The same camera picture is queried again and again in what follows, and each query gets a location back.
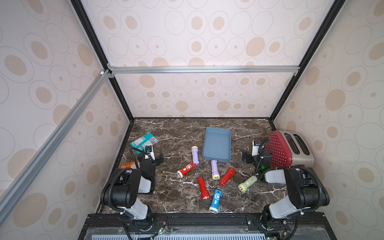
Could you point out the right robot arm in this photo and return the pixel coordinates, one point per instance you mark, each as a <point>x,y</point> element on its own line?
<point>306,193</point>

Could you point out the diagonal aluminium rail left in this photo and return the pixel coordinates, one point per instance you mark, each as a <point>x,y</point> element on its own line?
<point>26,177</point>

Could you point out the light green flashlight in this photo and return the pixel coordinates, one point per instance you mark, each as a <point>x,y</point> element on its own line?
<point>243,187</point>

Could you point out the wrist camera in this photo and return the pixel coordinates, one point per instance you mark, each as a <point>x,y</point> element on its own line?
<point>255,148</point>
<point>149,153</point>

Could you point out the horizontal aluminium rail back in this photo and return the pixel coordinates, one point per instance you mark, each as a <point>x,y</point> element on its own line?
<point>205,70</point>

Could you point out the blue plastic storage box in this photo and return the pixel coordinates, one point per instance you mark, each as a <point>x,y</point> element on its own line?
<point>217,145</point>

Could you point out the black front base frame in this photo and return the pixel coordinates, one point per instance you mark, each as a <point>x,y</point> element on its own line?
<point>311,226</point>

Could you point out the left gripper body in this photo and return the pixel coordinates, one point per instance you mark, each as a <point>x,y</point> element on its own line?
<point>157,159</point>

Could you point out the purple flashlight yellow head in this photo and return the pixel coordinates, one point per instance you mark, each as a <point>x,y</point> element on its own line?
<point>215,171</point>
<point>195,150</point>

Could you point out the blue flashlight white logo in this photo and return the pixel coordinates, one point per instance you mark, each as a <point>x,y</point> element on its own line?
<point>214,207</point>

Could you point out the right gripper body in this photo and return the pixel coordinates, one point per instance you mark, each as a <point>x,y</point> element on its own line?
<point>249,157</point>

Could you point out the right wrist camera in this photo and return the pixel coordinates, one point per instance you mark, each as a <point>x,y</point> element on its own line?
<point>255,148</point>

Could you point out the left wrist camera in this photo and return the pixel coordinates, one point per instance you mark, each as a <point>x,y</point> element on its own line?
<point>149,153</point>

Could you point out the teal snack packet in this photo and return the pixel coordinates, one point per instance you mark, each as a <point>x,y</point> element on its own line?
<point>146,140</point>

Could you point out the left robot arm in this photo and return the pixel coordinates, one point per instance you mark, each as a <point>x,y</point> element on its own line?
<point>121,191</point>

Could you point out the orange snack packet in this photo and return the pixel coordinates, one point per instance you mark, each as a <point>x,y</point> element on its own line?
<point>131,165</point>

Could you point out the red and silver toaster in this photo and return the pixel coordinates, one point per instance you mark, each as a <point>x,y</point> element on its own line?
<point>289,149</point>

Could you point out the red flashlight white logo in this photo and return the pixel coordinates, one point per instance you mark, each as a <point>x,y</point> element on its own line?
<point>182,172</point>

